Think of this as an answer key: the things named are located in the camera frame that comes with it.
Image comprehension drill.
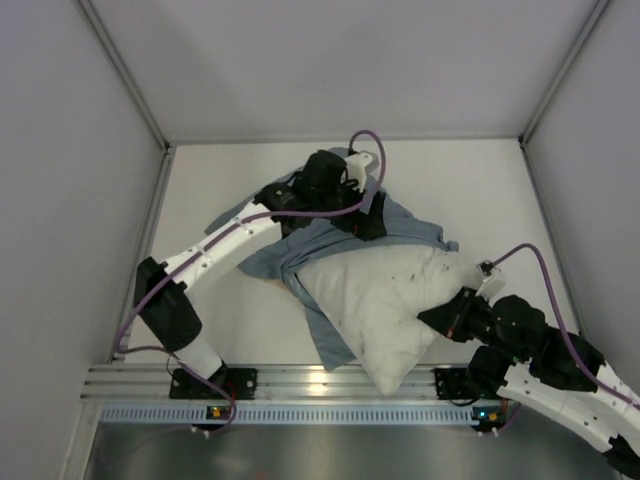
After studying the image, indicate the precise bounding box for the white pillow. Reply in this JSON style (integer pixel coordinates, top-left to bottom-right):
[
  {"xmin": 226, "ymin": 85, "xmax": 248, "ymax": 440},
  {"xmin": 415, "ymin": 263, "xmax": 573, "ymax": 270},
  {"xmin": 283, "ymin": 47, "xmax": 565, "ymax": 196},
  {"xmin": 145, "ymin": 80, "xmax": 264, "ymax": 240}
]
[{"xmin": 297, "ymin": 245, "xmax": 481, "ymax": 396}]

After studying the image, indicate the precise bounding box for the blue pillowcase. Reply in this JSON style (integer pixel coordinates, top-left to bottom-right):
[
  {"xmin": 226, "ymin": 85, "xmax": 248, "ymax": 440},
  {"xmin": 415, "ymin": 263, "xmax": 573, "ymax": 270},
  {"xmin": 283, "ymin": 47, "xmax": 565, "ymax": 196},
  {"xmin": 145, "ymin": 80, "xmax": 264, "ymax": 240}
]
[{"xmin": 203, "ymin": 146, "xmax": 460, "ymax": 372}]

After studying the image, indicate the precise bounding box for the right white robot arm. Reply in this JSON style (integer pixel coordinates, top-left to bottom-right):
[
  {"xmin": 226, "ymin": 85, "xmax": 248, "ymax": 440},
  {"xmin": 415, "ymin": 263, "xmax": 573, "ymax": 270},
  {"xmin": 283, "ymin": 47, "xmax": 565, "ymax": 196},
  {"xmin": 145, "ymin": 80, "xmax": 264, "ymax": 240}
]
[{"xmin": 418, "ymin": 288, "xmax": 639, "ymax": 479}]

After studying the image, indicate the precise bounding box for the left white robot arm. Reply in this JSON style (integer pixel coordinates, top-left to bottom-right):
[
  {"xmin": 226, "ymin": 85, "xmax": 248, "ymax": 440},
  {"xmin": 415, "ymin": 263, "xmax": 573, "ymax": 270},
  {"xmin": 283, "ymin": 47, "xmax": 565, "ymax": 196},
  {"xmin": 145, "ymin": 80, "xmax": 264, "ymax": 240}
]
[{"xmin": 134, "ymin": 150, "xmax": 386, "ymax": 385}]

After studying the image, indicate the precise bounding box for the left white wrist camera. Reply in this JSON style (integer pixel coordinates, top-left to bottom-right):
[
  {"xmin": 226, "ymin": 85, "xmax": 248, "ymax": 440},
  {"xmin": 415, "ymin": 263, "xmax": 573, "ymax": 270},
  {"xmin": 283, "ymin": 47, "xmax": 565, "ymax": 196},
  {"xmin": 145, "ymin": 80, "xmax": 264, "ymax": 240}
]
[{"xmin": 345, "ymin": 151, "xmax": 379, "ymax": 192}]

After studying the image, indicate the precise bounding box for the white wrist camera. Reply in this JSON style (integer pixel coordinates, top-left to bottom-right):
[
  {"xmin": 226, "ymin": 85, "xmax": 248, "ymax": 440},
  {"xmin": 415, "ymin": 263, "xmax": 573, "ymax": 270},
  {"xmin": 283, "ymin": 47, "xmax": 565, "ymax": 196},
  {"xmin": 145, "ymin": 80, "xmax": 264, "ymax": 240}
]
[
  {"xmin": 345, "ymin": 151, "xmax": 379, "ymax": 192},
  {"xmin": 476, "ymin": 260, "xmax": 506, "ymax": 300}
]

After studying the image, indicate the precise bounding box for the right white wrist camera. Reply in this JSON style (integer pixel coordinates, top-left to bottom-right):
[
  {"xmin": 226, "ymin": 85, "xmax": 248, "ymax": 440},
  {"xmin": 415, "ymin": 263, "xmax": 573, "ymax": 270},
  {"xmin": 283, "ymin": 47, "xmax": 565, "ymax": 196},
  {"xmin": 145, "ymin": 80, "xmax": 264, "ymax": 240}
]
[{"xmin": 476, "ymin": 260, "xmax": 506, "ymax": 300}]

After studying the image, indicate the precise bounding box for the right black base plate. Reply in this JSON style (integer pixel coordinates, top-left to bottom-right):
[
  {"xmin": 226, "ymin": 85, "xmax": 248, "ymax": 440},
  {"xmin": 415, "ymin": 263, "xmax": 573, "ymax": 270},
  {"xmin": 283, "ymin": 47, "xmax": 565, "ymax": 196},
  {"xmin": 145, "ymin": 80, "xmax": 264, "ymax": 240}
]
[{"xmin": 434, "ymin": 367, "xmax": 506, "ymax": 406}]

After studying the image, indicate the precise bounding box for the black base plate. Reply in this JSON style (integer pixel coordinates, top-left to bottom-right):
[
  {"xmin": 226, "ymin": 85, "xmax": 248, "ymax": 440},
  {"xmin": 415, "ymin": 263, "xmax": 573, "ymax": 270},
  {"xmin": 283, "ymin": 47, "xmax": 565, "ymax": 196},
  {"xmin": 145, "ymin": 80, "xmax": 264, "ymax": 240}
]
[
  {"xmin": 169, "ymin": 367, "xmax": 258, "ymax": 400},
  {"xmin": 434, "ymin": 367, "xmax": 506, "ymax": 406}
]

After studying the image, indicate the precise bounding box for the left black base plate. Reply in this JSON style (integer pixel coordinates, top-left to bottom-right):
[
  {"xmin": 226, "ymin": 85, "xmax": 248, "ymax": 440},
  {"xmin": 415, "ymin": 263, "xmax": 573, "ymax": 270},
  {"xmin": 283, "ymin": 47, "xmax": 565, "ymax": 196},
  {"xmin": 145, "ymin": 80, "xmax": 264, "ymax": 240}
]
[{"xmin": 169, "ymin": 367, "xmax": 258, "ymax": 400}]

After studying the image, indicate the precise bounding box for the left aluminium frame post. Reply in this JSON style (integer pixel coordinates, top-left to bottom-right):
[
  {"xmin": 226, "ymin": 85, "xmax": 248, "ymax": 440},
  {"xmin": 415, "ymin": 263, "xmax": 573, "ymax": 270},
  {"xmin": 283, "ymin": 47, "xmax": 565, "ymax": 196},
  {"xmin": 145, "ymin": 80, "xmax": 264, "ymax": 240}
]
[{"xmin": 73, "ymin": 0, "xmax": 175, "ymax": 362}]

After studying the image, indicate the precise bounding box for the aluminium frame post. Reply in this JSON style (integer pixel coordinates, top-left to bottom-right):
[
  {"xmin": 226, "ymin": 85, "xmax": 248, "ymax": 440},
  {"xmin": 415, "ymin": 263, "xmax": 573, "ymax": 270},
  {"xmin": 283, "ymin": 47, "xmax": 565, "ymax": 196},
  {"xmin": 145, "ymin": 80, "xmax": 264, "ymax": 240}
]
[
  {"xmin": 73, "ymin": 0, "xmax": 175, "ymax": 362},
  {"xmin": 518, "ymin": 0, "xmax": 614, "ymax": 150}
]

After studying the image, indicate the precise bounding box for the slotted grey cable duct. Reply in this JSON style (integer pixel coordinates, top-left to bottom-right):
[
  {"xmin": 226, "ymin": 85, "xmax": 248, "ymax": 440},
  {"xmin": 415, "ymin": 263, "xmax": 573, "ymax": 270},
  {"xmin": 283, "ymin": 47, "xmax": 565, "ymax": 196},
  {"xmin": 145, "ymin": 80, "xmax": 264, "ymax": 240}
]
[{"xmin": 100, "ymin": 403, "xmax": 504, "ymax": 426}]

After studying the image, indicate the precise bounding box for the aluminium mounting rail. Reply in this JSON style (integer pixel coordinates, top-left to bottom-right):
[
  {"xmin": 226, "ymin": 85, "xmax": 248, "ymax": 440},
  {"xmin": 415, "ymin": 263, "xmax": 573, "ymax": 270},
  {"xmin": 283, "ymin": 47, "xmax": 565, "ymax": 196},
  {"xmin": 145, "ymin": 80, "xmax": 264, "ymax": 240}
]
[{"xmin": 79, "ymin": 363, "xmax": 621, "ymax": 401}]

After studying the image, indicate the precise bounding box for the right aluminium frame post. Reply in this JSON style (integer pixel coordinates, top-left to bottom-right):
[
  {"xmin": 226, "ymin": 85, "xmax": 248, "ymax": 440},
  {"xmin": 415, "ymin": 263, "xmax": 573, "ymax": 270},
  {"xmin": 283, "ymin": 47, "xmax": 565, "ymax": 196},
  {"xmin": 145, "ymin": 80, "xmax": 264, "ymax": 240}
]
[{"xmin": 518, "ymin": 0, "xmax": 614, "ymax": 150}]

